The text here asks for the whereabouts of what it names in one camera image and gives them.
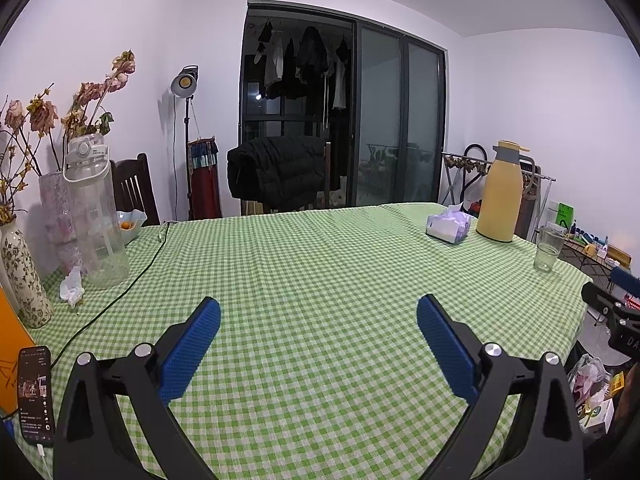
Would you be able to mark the purple tissue pack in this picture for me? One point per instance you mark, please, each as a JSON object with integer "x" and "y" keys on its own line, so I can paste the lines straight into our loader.
{"x": 447, "y": 225}

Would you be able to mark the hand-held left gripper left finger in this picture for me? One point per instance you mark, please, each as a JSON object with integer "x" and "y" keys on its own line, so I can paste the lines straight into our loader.
{"x": 192, "y": 345}

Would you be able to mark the floral ceramic vase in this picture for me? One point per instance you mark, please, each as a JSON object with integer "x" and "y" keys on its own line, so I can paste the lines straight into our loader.
{"x": 25, "y": 280}

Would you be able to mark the studio lamp on stand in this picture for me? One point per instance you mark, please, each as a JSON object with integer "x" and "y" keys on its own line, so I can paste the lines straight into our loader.
{"x": 184, "y": 82}

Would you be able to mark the red blue vacuum cleaner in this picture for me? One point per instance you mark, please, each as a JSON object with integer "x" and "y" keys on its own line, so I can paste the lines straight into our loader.
{"x": 472, "y": 146}

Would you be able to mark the crumpled white tissue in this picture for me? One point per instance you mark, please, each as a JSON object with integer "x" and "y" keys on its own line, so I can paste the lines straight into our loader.
{"x": 72, "y": 287}

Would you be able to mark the brown cabinet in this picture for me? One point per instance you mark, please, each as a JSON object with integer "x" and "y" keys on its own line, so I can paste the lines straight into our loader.
{"x": 530, "y": 210}

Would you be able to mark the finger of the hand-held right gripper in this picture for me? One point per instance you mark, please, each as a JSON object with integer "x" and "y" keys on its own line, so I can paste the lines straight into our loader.
{"x": 607, "y": 300}
{"x": 627, "y": 279}

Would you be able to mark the orange board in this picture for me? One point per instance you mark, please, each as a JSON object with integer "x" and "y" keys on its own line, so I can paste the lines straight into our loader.
{"x": 10, "y": 350}

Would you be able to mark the black smartphone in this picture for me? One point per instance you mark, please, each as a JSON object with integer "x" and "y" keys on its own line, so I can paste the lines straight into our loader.
{"x": 35, "y": 395}

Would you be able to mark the orange fruit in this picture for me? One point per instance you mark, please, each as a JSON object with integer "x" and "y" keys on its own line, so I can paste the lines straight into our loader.
{"x": 127, "y": 225}

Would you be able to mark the white bowl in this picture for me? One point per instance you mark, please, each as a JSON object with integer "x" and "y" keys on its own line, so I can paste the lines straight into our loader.
{"x": 131, "y": 236}

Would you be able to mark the clear plastic bag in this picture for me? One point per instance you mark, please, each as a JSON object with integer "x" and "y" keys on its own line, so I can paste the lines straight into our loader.
{"x": 582, "y": 360}

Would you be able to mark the red hanging cloth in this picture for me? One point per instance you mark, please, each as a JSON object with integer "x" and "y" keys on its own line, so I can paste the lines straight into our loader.
{"x": 205, "y": 190}

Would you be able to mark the glass cup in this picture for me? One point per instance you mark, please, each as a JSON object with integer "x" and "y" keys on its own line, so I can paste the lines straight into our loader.
{"x": 547, "y": 255}

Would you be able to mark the metal drying rack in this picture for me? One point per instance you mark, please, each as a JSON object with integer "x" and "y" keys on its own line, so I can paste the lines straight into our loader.
{"x": 547, "y": 178}

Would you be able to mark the pile of small table items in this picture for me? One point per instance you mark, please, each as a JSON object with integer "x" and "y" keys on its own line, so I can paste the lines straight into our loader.
{"x": 592, "y": 247}

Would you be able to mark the large clear water bottle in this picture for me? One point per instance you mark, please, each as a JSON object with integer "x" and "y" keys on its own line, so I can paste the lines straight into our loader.
{"x": 97, "y": 230}

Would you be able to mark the hanging clothes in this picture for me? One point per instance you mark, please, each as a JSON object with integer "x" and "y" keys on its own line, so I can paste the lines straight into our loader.
{"x": 310, "y": 55}

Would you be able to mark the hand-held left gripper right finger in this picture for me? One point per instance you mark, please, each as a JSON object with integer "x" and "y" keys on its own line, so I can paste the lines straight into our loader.
{"x": 445, "y": 345}

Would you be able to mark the dark wooden chair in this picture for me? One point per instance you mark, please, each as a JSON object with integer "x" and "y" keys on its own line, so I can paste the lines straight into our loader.
{"x": 135, "y": 180}

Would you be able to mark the yellow thermos jug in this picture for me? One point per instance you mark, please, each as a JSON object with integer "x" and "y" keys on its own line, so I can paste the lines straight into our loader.
{"x": 500, "y": 200}

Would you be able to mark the sliding glass door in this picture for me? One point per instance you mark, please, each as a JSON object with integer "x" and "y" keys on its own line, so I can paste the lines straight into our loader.
{"x": 380, "y": 110}

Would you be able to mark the green checkered tablecloth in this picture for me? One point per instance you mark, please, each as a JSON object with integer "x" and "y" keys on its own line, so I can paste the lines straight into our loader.
{"x": 320, "y": 285}

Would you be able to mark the green paper bag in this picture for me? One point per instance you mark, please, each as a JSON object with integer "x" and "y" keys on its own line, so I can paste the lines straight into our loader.
{"x": 565, "y": 212}

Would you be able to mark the black puffer jacket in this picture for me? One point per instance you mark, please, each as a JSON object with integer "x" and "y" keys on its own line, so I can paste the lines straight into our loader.
{"x": 275, "y": 170}

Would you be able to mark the dried roses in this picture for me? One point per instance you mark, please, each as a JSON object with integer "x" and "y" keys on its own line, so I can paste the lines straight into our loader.
{"x": 122, "y": 67}

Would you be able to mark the cardboard box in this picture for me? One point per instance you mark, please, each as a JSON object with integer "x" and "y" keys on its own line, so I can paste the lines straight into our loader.
{"x": 620, "y": 254}

